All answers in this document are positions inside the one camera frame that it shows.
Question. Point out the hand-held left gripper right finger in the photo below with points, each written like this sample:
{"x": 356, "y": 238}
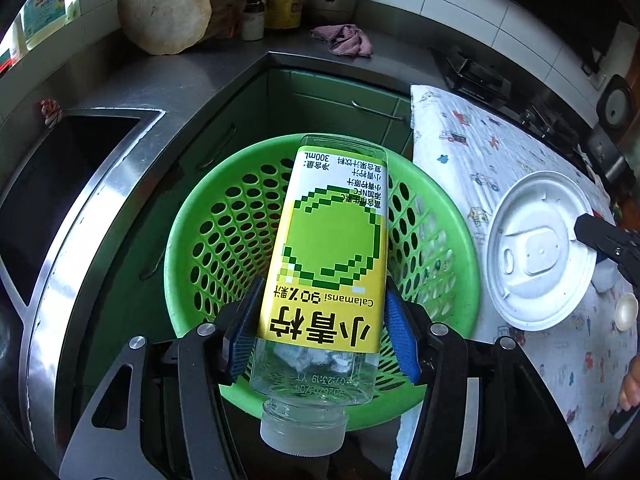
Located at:
{"x": 400, "y": 340}

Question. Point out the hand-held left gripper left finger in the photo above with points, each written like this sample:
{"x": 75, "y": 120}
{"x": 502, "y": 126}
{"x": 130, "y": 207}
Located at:
{"x": 245, "y": 340}

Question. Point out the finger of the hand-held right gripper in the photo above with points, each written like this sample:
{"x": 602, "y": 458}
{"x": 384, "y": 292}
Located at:
{"x": 607, "y": 242}

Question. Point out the white plastic cup lid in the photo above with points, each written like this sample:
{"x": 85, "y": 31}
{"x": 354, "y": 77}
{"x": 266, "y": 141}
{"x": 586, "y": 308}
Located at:
{"x": 535, "y": 255}

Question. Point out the green plastic basket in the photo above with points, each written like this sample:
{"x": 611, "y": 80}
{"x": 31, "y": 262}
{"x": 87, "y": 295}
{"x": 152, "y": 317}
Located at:
{"x": 215, "y": 240}

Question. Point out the yellow green label bottle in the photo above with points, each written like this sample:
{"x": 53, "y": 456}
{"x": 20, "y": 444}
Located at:
{"x": 325, "y": 240}

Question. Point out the person's right hand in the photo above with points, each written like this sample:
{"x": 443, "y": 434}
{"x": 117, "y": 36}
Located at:
{"x": 631, "y": 385}

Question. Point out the black rice cooker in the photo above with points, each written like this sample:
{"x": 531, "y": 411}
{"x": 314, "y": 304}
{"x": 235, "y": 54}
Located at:
{"x": 612, "y": 130}

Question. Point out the printed white tablecloth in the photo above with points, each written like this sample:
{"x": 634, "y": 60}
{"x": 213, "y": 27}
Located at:
{"x": 460, "y": 160}

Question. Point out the black gas stove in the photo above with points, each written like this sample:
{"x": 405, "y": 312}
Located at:
{"x": 480, "y": 77}

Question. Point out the steel kitchen sink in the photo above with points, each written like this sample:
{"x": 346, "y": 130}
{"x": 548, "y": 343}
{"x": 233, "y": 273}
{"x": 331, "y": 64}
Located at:
{"x": 65, "y": 185}

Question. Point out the black range hood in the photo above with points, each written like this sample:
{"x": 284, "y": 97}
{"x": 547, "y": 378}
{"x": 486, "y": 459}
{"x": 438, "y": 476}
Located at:
{"x": 550, "y": 0}

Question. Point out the red white dish scrubber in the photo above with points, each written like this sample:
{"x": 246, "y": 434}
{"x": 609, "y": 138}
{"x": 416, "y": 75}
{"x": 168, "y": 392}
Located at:
{"x": 51, "y": 112}

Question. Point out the pink rag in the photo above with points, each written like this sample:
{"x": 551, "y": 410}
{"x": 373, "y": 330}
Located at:
{"x": 345, "y": 40}

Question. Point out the small white jar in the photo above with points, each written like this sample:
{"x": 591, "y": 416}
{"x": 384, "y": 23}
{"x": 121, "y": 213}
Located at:
{"x": 252, "y": 22}

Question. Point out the round wooden chopping block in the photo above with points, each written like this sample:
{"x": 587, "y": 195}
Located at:
{"x": 165, "y": 5}

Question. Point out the large detergent bottle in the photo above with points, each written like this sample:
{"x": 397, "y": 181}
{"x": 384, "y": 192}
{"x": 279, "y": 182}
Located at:
{"x": 45, "y": 15}

